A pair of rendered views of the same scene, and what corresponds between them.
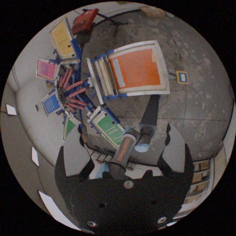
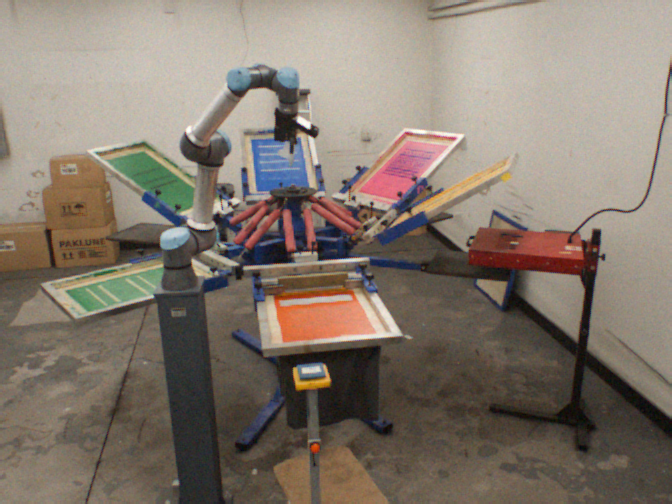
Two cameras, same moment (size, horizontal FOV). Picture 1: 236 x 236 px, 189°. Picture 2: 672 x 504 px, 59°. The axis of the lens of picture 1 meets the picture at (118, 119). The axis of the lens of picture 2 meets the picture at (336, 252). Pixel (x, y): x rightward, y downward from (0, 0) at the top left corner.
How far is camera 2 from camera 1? 227 cm
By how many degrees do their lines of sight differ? 51
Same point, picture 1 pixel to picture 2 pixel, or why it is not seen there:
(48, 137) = (138, 78)
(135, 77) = (301, 317)
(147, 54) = (359, 330)
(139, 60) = (342, 321)
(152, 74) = (309, 334)
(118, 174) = (220, 153)
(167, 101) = not seen: outside the picture
